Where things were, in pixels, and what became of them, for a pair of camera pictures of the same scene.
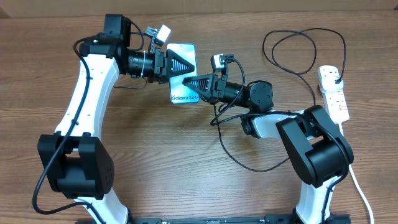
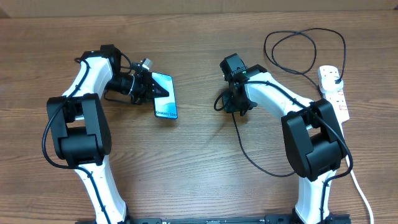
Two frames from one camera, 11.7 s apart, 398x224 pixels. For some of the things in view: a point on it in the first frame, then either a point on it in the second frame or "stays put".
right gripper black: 209,79 -> 231,108
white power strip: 331,84 stays put
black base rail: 280,219 stays put
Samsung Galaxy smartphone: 179,93 -> 165,107
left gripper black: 162,65 -> 147,86
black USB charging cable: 216,120 -> 295,72
